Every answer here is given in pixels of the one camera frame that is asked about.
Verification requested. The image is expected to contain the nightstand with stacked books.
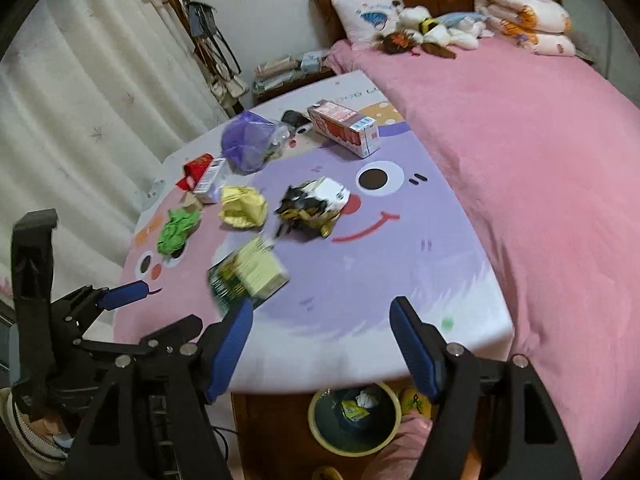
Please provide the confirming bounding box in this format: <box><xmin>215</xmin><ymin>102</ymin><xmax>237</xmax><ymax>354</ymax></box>
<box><xmin>252</xmin><ymin>50</ymin><xmax>335</xmax><ymax>105</ymax></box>

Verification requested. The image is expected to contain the purple plastic bag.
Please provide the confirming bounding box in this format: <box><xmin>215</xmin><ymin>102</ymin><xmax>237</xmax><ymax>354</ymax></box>
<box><xmin>220</xmin><ymin>110</ymin><xmax>291</xmax><ymax>174</ymax></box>

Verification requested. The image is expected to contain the red cigarette pack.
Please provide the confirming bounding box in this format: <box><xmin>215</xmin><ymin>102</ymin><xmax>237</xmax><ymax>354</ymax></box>
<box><xmin>176</xmin><ymin>153</ymin><xmax>215</xmax><ymax>192</ymax></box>

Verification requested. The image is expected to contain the pile of plush toys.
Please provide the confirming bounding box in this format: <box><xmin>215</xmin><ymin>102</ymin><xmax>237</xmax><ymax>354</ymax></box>
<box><xmin>375</xmin><ymin>6</ymin><xmax>495</xmax><ymax>58</ymax></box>

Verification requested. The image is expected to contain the small brown cardboard box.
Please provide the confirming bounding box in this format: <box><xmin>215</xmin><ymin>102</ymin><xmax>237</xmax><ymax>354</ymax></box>
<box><xmin>181</xmin><ymin>192</ymin><xmax>203</xmax><ymax>212</ymax></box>

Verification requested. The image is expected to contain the green yellow carton box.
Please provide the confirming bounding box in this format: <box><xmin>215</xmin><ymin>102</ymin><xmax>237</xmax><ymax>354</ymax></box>
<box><xmin>207</xmin><ymin>236</ymin><xmax>290</xmax><ymax>316</ymax></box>

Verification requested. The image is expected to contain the black white packaging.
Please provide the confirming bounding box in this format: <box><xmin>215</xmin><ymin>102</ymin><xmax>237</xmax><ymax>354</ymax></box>
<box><xmin>276</xmin><ymin>177</ymin><xmax>352</xmax><ymax>238</ymax></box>

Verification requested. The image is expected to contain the white cartoon pillow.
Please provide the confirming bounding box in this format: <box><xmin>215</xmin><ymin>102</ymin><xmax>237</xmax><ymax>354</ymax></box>
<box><xmin>331</xmin><ymin>0</ymin><xmax>402</xmax><ymax>46</ymax></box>

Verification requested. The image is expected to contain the white curtain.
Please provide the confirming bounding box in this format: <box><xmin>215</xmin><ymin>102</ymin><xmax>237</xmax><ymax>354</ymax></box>
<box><xmin>1</xmin><ymin>0</ymin><xmax>228</xmax><ymax>296</ymax></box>

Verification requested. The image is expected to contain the white barcode small box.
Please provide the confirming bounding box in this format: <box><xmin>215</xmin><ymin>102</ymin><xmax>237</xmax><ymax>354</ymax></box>
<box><xmin>192</xmin><ymin>158</ymin><xmax>231</xmax><ymax>205</ymax></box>

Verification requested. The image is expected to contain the pink bed sheet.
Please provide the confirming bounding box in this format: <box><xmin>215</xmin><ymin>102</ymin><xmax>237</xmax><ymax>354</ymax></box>
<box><xmin>328</xmin><ymin>38</ymin><xmax>639</xmax><ymax>479</ymax></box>

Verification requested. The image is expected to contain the wooden coat rack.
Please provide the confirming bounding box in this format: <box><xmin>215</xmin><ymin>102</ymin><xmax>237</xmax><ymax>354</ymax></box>
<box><xmin>164</xmin><ymin>0</ymin><xmax>250</xmax><ymax>117</ymax></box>

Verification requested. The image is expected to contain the yellow rimmed trash bin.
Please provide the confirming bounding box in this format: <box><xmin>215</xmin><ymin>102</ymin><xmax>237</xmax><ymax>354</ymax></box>
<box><xmin>307</xmin><ymin>382</ymin><xmax>401</xmax><ymax>458</ymax></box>

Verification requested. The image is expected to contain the cartoon face play mat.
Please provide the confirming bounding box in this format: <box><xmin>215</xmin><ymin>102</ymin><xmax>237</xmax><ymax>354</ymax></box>
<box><xmin>112</xmin><ymin>69</ymin><xmax>516</xmax><ymax>395</ymax></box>

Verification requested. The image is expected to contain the crumpled green paper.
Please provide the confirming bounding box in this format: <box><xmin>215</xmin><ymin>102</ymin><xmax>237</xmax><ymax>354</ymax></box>
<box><xmin>156</xmin><ymin>208</ymin><xmax>202</xmax><ymax>256</ymax></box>

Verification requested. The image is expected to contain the black small device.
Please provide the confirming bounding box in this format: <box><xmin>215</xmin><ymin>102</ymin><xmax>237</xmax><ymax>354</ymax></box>
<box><xmin>281</xmin><ymin>110</ymin><xmax>312</xmax><ymax>134</ymax></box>

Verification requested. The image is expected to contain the crumpled yellow paper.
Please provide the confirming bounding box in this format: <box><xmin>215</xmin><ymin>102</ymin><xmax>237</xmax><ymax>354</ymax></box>
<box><xmin>219</xmin><ymin>185</ymin><xmax>268</xmax><ymax>230</ymax></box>

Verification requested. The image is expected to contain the yellow slipper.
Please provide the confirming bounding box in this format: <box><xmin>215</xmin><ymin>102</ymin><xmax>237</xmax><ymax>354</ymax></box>
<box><xmin>399</xmin><ymin>387</ymin><xmax>432</xmax><ymax>419</ymax></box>

